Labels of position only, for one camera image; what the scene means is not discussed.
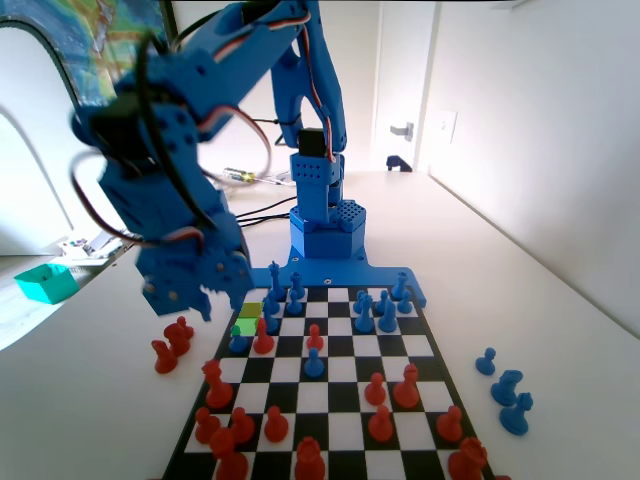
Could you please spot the blue geared gripper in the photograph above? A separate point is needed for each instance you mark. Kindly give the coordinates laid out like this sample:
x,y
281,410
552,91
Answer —
x,y
200,272

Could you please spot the small blue chess pawn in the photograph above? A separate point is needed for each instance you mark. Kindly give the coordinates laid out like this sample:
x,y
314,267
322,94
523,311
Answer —
x,y
238,344

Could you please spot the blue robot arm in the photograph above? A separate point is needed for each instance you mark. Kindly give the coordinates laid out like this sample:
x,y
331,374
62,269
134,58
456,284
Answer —
x,y
327,240

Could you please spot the red chess pawn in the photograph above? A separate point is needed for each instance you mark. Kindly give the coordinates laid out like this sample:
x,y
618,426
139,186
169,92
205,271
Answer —
x,y
375,390
242,427
314,339
380,425
275,426
206,427
450,425
186,328

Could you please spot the red chess bishop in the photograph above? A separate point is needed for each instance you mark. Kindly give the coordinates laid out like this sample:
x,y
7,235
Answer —
x,y
406,387
262,339

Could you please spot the blue chess king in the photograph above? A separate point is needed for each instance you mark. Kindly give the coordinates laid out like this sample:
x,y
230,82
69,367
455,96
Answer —
x,y
274,281

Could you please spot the red chess knight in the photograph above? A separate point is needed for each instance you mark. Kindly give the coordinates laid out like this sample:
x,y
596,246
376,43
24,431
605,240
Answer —
x,y
164,359
176,341

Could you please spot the blue chess rook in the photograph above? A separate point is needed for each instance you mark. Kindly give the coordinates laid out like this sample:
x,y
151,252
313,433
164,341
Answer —
x,y
297,286
399,286

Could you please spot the black and white chessboard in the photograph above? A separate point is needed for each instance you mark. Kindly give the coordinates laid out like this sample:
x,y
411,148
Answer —
x,y
340,435

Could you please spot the red chess rook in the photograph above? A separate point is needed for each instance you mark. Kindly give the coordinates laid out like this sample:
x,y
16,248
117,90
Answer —
x,y
467,459
310,460

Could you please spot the captured blue chess pieces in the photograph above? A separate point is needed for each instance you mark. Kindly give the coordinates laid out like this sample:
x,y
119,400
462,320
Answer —
x,y
517,416

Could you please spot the pile of papers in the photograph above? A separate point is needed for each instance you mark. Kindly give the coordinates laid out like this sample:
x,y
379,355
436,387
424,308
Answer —
x,y
85,247

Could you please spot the teal plastic box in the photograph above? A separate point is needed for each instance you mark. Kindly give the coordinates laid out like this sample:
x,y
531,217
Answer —
x,y
47,286

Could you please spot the small dark blue clamp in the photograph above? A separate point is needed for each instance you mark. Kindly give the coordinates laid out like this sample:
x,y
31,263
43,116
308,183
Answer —
x,y
398,163

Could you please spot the white door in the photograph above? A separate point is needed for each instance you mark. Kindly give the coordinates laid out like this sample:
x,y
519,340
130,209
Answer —
x,y
400,75

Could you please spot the framed map poster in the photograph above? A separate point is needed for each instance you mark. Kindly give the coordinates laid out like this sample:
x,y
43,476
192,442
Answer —
x,y
100,30

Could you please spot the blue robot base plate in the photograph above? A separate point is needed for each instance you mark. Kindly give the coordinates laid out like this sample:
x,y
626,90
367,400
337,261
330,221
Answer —
x,y
350,276

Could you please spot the white light switch plate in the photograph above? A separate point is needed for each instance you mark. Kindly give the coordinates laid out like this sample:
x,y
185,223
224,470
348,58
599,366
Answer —
x,y
446,126

